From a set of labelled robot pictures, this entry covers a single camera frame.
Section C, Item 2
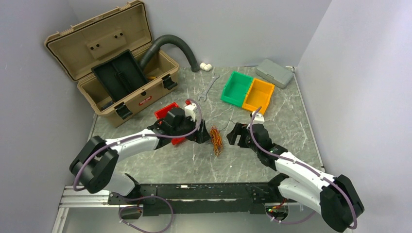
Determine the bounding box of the red plastic bin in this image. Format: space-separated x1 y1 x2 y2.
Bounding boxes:
154 102 186 146

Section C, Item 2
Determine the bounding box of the tan plastic toolbox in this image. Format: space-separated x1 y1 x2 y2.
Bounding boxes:
44 0 179 127

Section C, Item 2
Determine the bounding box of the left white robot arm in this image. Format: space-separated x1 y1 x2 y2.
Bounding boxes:
69 107 210 204

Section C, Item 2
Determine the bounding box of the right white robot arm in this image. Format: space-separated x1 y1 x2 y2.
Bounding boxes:
226 123 365 233

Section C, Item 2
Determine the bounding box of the white pipe fitting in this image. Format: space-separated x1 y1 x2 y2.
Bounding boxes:
199 63 212 71

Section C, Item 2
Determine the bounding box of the orange plastic bin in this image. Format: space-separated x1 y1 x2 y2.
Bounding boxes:
241 78 275 114

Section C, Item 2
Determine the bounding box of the grey plastic case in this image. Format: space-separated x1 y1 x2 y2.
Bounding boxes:
256 59 293 89

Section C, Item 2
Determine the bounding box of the black corrugated hose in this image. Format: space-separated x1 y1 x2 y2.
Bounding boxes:
139 34 201 73

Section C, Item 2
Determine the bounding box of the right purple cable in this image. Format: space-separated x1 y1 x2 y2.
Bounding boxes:
249 106 359 230

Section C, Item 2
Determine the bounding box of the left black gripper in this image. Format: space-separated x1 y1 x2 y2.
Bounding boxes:
172 113 211 144

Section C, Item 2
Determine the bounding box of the black toolbox tray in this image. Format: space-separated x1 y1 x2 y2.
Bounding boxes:
91 50 149 102

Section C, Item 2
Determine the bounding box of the coloured wire bundle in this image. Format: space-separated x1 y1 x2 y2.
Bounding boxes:
209 126 224 157

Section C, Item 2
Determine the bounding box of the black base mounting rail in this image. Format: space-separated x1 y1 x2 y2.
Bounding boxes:
108 183 288 216

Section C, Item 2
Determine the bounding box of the aluminium extrusion frame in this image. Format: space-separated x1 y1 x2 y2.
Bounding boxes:
52 185 109 233

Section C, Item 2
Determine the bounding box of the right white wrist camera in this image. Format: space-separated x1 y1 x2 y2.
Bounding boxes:
252 113 265 124

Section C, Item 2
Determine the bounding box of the green plastic bin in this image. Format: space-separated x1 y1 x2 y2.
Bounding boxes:
221 71 253 107

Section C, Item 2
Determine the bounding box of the silver open-end wrench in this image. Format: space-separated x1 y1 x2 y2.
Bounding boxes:
198 73 220 101

